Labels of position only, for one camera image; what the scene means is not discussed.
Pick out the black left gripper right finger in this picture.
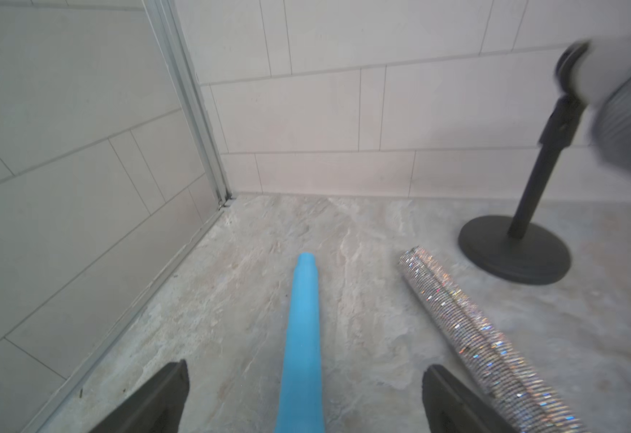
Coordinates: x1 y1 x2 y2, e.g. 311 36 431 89
422 364 515 433

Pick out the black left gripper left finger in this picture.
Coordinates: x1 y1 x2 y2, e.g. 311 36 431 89
90 360 190 433

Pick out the glittery silver microphone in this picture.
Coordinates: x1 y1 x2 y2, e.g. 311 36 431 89
399 247 587 432

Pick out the blue microphone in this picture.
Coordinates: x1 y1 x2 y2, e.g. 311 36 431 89
275 253 326 432

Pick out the black microphone stand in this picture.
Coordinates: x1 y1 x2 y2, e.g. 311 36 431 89
458 41 589 285

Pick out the white silver microphone in stand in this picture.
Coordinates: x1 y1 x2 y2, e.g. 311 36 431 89
555 37 631 174

